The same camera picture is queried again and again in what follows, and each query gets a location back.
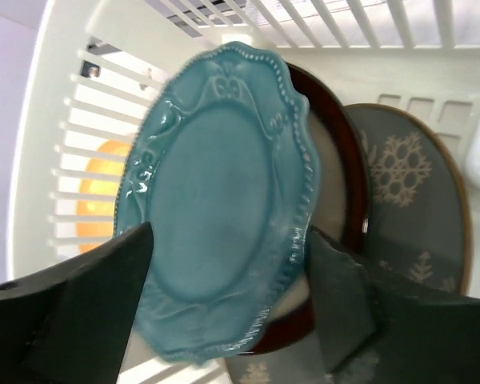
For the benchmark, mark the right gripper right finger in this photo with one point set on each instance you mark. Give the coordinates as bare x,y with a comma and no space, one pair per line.
375,326

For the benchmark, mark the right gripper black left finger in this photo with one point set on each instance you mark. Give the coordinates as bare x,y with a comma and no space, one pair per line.
70,323

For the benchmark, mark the grey deer pattern plate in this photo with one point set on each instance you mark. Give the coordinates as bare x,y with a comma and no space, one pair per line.
419,228

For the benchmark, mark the dark red rimmed plate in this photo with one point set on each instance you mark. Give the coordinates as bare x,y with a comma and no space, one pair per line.
343,207

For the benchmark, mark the teal scalloped plate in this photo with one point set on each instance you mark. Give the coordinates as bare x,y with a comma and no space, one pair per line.
225,170

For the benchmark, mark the white plastic dish basket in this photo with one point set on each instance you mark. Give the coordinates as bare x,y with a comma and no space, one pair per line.
99,66

